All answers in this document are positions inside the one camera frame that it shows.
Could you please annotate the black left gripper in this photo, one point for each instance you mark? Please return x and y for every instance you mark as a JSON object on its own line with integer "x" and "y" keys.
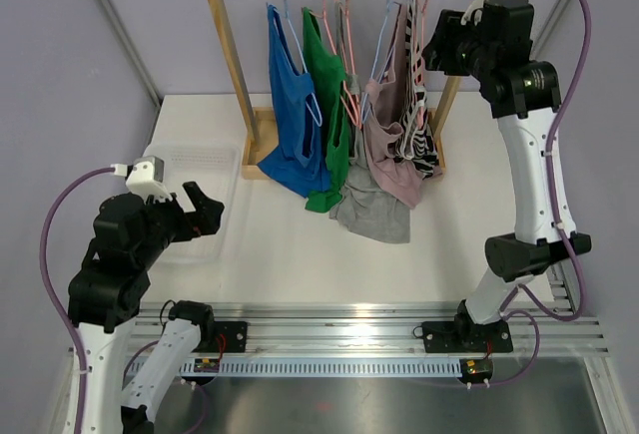
{"x": 192, "y": 224}

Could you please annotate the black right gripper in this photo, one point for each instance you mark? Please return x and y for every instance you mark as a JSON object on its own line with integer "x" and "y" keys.
{"x": 449, "y": 29}

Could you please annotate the pink tank top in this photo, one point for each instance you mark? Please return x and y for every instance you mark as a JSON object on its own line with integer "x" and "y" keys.
{"x": 382, "y": 128}

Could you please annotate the black white striped tank top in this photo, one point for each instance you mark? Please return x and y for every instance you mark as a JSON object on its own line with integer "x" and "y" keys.
{"x": 416, "y": 144}

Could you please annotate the pink hanger of grey top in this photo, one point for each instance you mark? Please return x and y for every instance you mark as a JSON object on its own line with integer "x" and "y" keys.
{"x": 351, "y": 86}

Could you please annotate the pink hanger of green top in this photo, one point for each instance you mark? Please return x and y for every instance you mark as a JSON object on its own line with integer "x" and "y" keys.
{"x": 327, "y": 25}

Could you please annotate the green tank top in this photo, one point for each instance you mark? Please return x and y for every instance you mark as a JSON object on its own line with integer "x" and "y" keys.
{"x": 328, "y": 74}

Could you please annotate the grey tank top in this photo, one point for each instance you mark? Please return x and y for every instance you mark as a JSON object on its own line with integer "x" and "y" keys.
{"x": 365, "y": 208}

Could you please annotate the pink hanger of striped top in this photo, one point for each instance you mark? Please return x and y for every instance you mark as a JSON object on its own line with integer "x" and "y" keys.
{"x": 425, "y": 25}

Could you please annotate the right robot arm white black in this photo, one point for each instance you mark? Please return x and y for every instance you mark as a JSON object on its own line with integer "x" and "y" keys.
{"x": 492, "y": 44}

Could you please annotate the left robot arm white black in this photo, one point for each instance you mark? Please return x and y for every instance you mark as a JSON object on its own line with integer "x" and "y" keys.
{"x": 130, "y": 234}

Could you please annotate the blue tank top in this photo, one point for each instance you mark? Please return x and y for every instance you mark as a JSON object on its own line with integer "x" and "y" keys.
{"x": 296, "y": 162}

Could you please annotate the light blue hanger left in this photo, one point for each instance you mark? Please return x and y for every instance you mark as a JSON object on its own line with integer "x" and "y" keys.
{"x": 294, "y": 35}

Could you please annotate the white plastic basket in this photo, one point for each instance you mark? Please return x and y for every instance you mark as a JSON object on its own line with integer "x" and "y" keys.
{"x": 214, "y": 166}

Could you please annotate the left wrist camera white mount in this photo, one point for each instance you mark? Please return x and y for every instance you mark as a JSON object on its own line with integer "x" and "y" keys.
{"x": 144, "y": 178}

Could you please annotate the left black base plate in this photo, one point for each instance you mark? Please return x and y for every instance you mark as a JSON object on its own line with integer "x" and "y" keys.
{"x": 230, "y": 336}

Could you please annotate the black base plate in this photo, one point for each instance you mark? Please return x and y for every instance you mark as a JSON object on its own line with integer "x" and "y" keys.
{"x": 445, "y": 337}
{"x": 230, "y": 336}

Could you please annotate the white slotted cable duct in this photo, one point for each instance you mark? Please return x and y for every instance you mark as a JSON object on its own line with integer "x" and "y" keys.
{"x": 326, "y": 367}

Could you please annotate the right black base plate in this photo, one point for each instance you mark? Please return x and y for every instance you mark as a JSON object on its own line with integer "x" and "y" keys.
{"x": 445, "y": 337}

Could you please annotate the aluminium rail frame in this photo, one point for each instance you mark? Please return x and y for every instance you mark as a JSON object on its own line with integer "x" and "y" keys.
{"x": 296, "y": 317}

